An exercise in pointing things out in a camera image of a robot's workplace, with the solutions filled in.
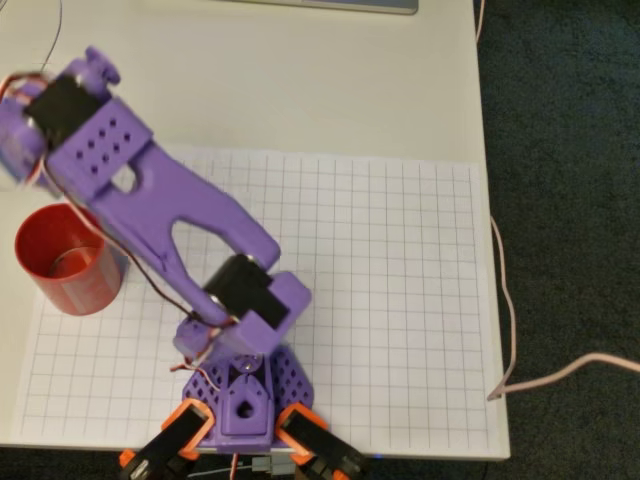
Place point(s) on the purple robot arm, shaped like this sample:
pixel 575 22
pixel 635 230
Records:
pixel 165 200

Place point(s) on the red cup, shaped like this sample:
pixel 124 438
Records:
pixel 75 292

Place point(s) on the black orange table clamp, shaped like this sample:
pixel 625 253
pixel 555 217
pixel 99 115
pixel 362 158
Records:
pixel 165 440
pixel 325 445

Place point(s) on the silver laptop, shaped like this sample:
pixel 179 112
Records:
pixel 325 5

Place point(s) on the white grid paper sheet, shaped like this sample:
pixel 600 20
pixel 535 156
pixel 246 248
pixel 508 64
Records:
pixel 400 300

